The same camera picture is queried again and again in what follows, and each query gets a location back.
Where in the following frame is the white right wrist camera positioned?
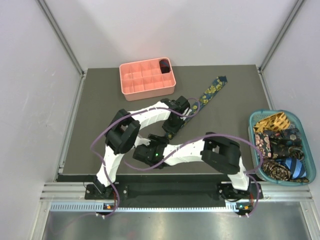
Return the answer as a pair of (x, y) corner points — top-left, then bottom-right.
(134, 135), (151, 148)

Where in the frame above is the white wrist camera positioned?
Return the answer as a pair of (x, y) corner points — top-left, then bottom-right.
(134, 135), (151, 148)
(185, 105), (198, 116)

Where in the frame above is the left aluminium frame post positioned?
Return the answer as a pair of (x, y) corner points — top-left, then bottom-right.
(34, 0), (85, 76)

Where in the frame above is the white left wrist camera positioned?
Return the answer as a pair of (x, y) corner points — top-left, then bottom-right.
(185, 105), (198, 116)

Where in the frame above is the aluminium frame post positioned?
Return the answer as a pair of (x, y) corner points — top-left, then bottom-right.
(258, 0), (306, 72)
(34, 0), (85, 76)

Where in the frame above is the pink compartment organizer box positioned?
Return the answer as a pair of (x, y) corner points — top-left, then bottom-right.
(119, 57), (176, 102)

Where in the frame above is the dark floral navy tie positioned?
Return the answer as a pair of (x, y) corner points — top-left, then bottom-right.
(263, 128), (302, 148)

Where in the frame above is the blue striped tie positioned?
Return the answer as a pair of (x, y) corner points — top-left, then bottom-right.
(276, 157), (307, 180)

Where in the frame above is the rolled red blue tie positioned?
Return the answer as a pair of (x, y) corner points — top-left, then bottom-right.
(159, 59), (171, 74)

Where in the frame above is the teal plastic basket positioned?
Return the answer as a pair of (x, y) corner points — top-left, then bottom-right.
(248, 110), (316, 187)

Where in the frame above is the blue yellow floral tie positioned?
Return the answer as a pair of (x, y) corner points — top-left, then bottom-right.
(166, 76), (228, 140)

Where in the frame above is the brown paisley rolled tie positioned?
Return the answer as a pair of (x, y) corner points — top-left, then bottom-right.
(261, 159), (292, 181)

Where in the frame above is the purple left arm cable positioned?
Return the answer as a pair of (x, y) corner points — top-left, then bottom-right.
(90, 97), (201, 218)

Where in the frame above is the orange patterned tie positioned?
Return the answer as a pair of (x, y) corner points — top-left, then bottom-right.
(253, 111), (291, 133)

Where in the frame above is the pink floral dark tie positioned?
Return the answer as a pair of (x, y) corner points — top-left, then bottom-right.
(254, 133), (272, 159)

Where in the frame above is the right aluminium frame post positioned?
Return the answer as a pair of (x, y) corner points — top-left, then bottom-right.
(258, 0), (306, 72)

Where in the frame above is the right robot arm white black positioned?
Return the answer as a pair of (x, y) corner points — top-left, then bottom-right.
(132, 132), (252, 198)

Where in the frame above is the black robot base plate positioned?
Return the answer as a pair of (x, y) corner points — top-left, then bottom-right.
(84, 174), (263, 207)

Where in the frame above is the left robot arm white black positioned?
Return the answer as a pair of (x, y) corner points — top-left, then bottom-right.
(93, 96), (201, 199)

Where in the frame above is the slotted grey cable duct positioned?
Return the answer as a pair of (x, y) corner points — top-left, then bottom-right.
(50, 202), (252, 213)

